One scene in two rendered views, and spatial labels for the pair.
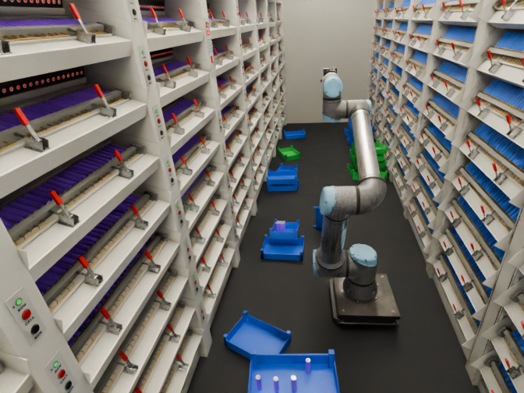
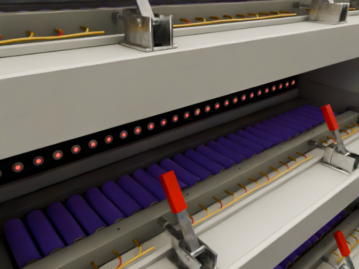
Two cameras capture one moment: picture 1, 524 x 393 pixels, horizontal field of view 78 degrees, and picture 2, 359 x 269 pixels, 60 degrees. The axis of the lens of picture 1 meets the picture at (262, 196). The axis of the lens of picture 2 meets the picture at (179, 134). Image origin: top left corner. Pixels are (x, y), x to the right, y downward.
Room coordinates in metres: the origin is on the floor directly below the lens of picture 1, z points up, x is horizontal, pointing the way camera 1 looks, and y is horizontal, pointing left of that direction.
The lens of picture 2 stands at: (1.20, 0.15, 1.11)
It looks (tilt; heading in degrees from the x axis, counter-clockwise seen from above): 12 degrees down; 43
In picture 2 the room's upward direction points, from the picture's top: 11 degrees counter-clockwise
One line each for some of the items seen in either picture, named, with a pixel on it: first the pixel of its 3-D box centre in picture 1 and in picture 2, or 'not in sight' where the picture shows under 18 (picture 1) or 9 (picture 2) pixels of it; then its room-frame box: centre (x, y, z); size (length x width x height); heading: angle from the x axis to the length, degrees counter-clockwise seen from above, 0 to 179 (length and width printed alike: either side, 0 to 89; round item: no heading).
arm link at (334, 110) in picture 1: (333, 108); not in sight; (1.65, -0.40, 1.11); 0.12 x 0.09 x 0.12; 81
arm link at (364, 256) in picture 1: (360, 263); not in sight; (1.38, -0.51, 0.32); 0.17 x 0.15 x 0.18; 81
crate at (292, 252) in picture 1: (283, 247); not in sight; (1.95, -0.12, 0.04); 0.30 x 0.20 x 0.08; 78
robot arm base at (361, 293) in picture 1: (360, 281); not in sight; (1.38, -0.52, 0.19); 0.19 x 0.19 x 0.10
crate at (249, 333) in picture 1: (257, 338); not in sight; (1.17, 0.09, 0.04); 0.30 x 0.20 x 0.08; 55
